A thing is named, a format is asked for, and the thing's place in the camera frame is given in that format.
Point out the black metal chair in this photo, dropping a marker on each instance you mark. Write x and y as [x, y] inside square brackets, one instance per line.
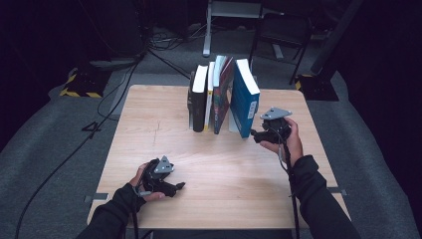
[282, 38]

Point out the black book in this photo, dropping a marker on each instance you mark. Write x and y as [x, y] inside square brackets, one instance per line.
[199, 106]

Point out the person's right hand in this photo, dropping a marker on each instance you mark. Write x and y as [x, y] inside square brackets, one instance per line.
[293, 147]

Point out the grey metal stand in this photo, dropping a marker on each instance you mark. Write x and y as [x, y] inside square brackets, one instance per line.
[207, 33]

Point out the blue book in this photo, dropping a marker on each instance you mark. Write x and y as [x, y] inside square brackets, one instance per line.
[242, 103]

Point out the person's left hand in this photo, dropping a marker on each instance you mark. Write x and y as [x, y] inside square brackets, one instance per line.
[137, 182]

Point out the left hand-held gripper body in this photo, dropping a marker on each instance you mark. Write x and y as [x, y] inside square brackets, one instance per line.
[154, 179]

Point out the grey tape piece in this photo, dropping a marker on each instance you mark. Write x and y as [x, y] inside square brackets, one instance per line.
[336, 191]
[96, 197]

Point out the grey metal expandable book rack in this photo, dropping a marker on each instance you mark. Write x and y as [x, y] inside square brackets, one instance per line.
[233, 126]

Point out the dark slanted column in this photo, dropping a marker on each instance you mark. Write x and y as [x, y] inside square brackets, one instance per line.
[335, 36]

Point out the yellow book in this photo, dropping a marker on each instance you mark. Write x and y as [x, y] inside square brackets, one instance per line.
[209, 99]

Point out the red illustrated book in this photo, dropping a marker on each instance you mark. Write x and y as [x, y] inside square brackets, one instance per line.
[220, 103]

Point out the black yellow striped base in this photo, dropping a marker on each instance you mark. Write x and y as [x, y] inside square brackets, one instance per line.
[83, 87]
[318, 90]

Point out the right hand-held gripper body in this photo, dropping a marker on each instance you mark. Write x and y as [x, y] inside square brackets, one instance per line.
[277, 131]

